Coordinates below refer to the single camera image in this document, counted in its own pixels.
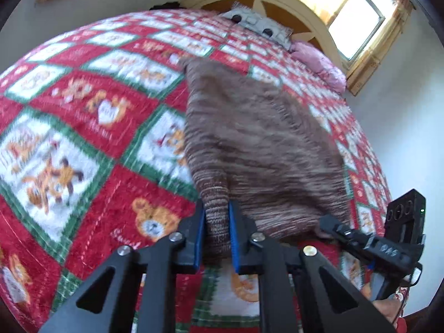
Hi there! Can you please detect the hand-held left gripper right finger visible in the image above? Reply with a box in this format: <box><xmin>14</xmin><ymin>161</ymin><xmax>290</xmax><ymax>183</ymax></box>
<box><xmin>228</xmin><ymin>199</ymin><xmax>398</xmax><ymax>333</ymax></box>

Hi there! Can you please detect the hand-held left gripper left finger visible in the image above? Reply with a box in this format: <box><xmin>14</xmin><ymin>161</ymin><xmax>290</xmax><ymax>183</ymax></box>
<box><xmin>38</xmin><ymin>199</ymin><xmax>207</xmax><ymax>333</ymax></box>

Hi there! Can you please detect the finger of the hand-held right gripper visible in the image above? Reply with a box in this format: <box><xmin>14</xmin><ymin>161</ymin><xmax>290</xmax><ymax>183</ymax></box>
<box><xmin>319</xmin><ymin>214</ymin><xmax>375</xmax><ymax>251</ymax></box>

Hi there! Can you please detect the brown knit sweater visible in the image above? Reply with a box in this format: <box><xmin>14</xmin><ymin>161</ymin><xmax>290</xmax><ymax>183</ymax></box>
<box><xmin>178</xmin><ymin>57</ymin><xmax>352</xmax><ymax>266</ymax></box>

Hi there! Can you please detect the person's right hand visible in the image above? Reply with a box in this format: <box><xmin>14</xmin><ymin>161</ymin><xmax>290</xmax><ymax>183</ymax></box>
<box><xmin>373</xmin><ymin>296</ymin><xmax>405</xmax><ymax>325</ymax></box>

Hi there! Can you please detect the person's red clothing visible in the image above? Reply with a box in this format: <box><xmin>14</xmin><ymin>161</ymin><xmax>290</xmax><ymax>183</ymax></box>
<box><xmin>393</xmin><ymin>317</ymin><xmax>412</xmax><ymax>333</ymax></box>

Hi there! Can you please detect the pink pillow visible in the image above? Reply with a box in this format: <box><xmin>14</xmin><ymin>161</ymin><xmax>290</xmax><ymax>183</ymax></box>
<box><xmin>291</xmin><ymin>40</ymin><xmax>347</xmax><ymax>92</ymax></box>

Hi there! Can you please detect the red bear printed blanket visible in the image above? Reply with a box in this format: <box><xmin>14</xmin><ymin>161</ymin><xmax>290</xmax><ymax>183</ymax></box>
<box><xmin>0</xmin><ymin>9</ymin><xmax>394</xmax><ymax>333</ymax></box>

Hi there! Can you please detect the window by headboard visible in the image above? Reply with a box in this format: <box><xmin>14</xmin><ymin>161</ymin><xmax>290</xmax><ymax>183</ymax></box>
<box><xmin>328</xmin><ymin>0</ymin><xmax>396</xmax><ymax>61</ymax></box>

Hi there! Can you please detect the grey patterned pillow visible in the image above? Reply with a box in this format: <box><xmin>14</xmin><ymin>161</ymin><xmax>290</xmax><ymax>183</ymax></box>
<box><xmin>220</xmin><ymin>2</ymin><xmax>294</xmax><ymax>51</ymax></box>

